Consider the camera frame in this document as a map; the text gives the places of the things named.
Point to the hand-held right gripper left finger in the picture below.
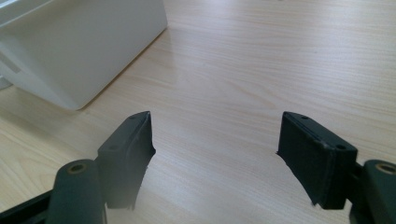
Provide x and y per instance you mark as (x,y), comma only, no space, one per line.
(124,161)

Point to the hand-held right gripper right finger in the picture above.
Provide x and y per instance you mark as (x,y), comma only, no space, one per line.
(314,161)

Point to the white plastic storage box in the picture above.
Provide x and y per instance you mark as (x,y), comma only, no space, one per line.
(77,53)

